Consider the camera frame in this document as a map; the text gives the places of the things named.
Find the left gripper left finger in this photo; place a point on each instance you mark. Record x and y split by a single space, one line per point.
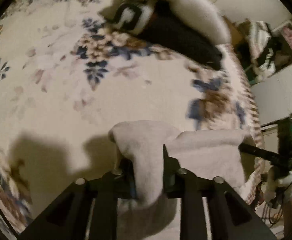
119 183

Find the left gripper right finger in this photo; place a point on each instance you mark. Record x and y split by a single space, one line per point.
177 180

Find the chair with piled clothes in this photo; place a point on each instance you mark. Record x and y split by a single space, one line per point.
257 50

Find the white gloved right hand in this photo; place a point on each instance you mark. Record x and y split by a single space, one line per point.
280 188

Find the white wardrobe shelf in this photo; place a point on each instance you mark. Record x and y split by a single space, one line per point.
274 97

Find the brown checkered bed sheet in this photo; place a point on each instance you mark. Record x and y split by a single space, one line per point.
248 117

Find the floral bed blanket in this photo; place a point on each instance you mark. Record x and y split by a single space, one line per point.
66 78

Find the black folded garment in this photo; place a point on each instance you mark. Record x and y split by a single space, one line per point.
154 22

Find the white folded garment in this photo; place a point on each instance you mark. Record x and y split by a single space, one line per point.
202 16

